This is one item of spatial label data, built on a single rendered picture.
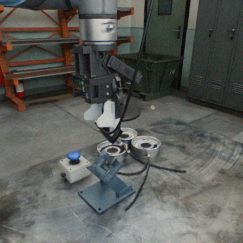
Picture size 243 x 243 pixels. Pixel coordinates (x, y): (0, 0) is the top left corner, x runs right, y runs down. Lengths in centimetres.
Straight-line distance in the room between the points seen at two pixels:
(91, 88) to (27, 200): 37
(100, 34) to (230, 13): 320
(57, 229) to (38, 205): 10
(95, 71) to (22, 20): 403
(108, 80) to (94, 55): 6
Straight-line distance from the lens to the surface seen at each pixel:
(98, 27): 47
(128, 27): 559
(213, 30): 370
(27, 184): 75
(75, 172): 70
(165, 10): 490
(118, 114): 52
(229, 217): 66
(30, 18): 453
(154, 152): 80
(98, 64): 49
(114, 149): 82
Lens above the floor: 124
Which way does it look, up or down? 25 degrees down
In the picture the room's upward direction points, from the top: straight up
